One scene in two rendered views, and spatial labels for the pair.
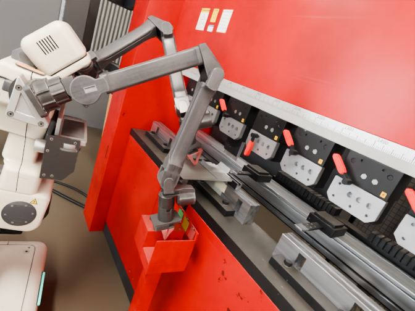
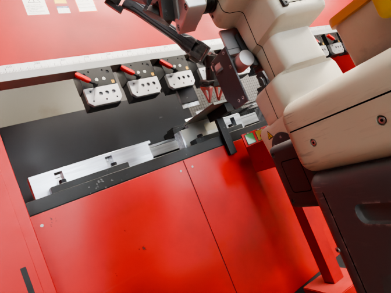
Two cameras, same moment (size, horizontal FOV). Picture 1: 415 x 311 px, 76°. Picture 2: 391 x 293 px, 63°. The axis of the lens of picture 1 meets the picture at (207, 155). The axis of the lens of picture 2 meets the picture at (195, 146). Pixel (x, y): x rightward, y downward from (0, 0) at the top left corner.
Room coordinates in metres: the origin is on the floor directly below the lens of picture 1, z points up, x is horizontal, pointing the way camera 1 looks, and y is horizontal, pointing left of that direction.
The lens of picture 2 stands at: (1.08, 1.49, 0.76)
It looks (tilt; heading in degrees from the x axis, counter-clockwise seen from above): 4 degrees up; 277
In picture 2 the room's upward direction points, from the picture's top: 22 degrees counter-clockwise
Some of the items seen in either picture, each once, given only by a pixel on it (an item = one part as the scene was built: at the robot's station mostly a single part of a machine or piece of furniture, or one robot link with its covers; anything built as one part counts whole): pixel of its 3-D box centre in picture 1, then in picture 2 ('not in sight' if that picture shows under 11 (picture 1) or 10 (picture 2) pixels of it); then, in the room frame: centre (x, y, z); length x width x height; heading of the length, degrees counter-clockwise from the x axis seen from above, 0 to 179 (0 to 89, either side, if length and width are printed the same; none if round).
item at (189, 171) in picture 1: (198, 169); (213, 110); (1.12, 0.01, 1.00); 0.26 x 0.18 x 0.01; 130
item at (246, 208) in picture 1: (224, 190); (211, 131); (1.17, -0.13, 0.92); 0.39 x 0.06 x 0.10; 40
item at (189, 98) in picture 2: (233, 147); (187, 97); (1.21, -0.10, 1.12); 0.10 x 0.02 x 0.10; 40
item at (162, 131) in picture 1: (170, 140); (97, 169); (1.63, 0.26, 0.92); 0.50 x 0.06 x 0.10; 40
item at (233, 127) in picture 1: (239, 119); (174, 75); (1.23, -0.08, 1.25); 0.15 x 0.09 x 0.17; 40
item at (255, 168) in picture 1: (247, 171); (183, 127); (1.30, -0.22, 1.01); 0.26 x 0.12 x 0.05; 130
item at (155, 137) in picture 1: (157, 141); (91, 178); (1.63, 0.33, 0.89); 0.30 x 0.05 x 0.03; 40
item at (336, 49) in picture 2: not in sight; (330, 45); (0.16, -0.98, 1.25); 0.15 x 0.09 x 0.17; 40
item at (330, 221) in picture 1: (317, 223); (240, 110); (0.97, -0.50, 1.01); 0.26 x 0.12 x 0.05; 130
